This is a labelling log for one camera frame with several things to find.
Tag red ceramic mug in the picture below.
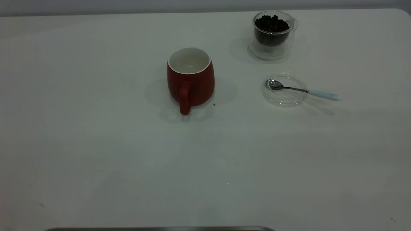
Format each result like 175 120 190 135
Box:
167 47 215 115

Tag metal spoon light blue handle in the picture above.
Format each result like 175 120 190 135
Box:
268 79 341 101

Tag clear glass lid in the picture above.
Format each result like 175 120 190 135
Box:
262 72 308 107

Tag dark brown tea pieces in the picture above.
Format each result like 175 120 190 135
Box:
254 14 290 46

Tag clear double-wall glass cup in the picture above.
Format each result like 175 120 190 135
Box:
247 10 298 61

